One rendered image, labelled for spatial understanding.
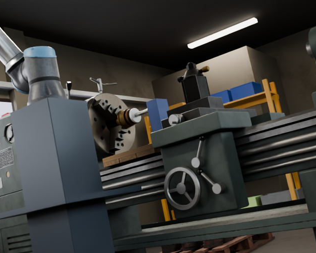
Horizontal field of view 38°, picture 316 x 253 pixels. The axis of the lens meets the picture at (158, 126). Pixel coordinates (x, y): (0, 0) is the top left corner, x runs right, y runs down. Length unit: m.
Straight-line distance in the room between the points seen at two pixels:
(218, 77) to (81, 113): 6.16
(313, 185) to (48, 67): 1.00
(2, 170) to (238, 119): 1.36
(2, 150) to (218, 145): 1.29
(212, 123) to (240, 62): 6.14
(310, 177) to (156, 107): 0.81
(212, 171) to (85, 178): 0.45
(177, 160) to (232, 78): 6.05
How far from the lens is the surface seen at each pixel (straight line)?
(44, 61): 1.73
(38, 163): 1.63
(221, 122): 1.50
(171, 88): 8.17
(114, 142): 2.14
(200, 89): 1.78
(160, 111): 1.98
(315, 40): 1.62
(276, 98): 7.09
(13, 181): 2.42
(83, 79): 6.90
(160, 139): 1.63
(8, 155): 2.44
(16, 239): 2.46
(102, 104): 2.14
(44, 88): 1.70
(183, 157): 1.63
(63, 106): 1.65
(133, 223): 2.41
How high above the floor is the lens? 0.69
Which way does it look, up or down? 9 degrees up
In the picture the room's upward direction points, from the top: 12 degrees counter-clockwise
